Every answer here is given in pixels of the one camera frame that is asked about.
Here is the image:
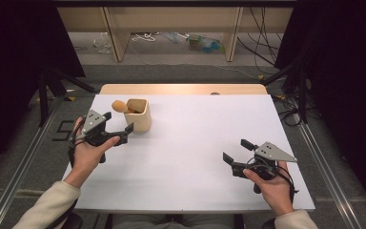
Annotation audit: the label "black left gripper strap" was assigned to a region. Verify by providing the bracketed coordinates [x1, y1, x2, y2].
[67, 127, 87, 169]

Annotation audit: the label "black curtain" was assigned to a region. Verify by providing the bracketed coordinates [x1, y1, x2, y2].
[0, 0, 86, 180]
[274, 0, 366, 220]

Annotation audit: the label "black metal stand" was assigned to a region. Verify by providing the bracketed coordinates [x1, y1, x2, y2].
[37, 65, 97, 128]
[260, 61, 310, 124]

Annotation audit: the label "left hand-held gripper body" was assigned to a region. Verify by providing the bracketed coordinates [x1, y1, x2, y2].
[80, 109, 130, 164]

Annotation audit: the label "hanging black cables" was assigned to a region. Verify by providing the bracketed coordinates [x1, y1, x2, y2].
[236, 7, 284, 76]

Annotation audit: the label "black floor cables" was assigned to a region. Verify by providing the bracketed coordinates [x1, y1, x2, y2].
[273, 94, 322, 128]

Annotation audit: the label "light wooden shelf unit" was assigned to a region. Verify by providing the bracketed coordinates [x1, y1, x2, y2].
[55, 6, 295, 63]

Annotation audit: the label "black-handled makeup brush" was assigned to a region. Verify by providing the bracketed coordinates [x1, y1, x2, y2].
[111, 99, 140, 115]

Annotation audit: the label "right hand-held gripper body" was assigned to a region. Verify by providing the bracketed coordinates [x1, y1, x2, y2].
[232, 141, 298, 195]

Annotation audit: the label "person's left hand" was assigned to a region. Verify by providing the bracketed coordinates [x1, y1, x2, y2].
[64, 115, 121, 189]

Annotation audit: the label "person's right hand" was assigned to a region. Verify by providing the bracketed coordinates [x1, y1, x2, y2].
[242, 161, 296, 218]

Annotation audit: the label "colourful plastic bag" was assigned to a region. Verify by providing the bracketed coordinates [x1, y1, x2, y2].
[187, 32, 226, 54]

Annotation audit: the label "beige square wooden cup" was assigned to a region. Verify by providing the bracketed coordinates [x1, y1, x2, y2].
[122, 97, 153, 134]

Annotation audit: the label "clear plastic wrapper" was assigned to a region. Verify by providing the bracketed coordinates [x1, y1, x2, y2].
[92, 31, 112, 55]

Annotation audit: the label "aluminium floor rail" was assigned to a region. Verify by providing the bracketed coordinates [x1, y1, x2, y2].
[0, 96, 66, 229]
[294, 111, 363, 229]

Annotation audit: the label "black right gripper strap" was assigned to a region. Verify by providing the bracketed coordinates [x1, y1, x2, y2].
[277, 165, 299, 204]

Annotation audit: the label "person's legs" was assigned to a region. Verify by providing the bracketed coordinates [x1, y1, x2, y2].
[112, 213, 236, 229]

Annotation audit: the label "white cord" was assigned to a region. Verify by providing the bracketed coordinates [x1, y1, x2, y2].
[131, 31, 160, 43]

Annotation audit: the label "black gripper strap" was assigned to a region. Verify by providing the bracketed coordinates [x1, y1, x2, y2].
[67, 127, 87, 169]
[277, 165, 299, 204]

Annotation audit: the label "thin white floor cable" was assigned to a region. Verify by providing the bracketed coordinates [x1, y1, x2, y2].
[215, 64, 259, 80]

